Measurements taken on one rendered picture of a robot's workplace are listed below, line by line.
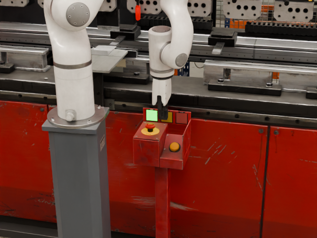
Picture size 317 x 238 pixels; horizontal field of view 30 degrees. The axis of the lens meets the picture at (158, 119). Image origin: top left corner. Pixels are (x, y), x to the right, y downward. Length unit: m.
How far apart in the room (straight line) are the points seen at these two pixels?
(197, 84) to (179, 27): 0.71
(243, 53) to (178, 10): 0.89
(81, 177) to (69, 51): 0.42
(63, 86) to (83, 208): 0.43
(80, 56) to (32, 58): 0.94
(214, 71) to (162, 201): 0.59
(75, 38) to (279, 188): 1.16
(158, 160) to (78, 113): 0.53
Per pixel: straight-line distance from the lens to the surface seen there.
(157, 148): 2.28
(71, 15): 1.73
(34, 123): 2.74
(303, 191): 2.58
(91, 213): 2.03
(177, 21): 1.88
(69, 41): 1.84
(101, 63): 2.43
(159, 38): 1.92
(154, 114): 2.40
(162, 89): 1.99
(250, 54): 2.74
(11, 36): 3.07
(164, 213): 2.50
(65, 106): 1.89
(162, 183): 2.42
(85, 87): 1.87
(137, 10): 2.45
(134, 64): 2.58
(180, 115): 2.37
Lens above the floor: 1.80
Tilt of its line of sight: 25 degrees down
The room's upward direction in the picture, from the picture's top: straight up
